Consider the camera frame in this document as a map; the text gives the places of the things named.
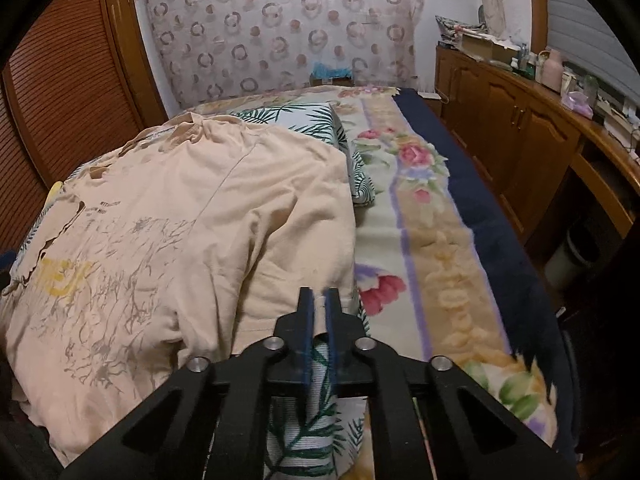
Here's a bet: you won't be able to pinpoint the peach printed t-shirt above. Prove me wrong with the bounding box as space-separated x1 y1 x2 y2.
0 110 357 468

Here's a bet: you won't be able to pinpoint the palm leaf print quilt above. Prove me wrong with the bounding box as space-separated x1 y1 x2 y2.
8 102 377 480

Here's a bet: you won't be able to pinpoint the navy bed sheet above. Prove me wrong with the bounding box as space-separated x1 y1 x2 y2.
394 88 576 466

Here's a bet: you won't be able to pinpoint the floral bed blanket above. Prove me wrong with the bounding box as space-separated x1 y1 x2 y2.
180 87 558 444

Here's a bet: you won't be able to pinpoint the yellow plush toy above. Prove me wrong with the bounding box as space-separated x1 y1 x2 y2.
44 181 64 207

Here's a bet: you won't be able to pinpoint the wooden sideboard cabinet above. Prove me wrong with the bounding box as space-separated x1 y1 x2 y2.
435 47 639 242

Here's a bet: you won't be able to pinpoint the purple tissue pack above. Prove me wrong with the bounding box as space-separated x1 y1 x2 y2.
561 91 593 120

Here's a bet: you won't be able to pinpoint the cardboard box blue contents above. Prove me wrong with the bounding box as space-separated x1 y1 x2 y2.
309 63 355 87

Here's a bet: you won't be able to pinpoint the brown louvered wardrobe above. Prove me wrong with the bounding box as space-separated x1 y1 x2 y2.
1 0 167 252

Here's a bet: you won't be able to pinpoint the pink thermos jug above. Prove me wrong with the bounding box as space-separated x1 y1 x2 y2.
541 49 564 93

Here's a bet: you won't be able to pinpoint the circle pattern sheer curtain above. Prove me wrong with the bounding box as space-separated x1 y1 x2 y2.
143 0 424 108

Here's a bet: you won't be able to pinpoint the grey window blind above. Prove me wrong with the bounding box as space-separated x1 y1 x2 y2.
548 0 639 105

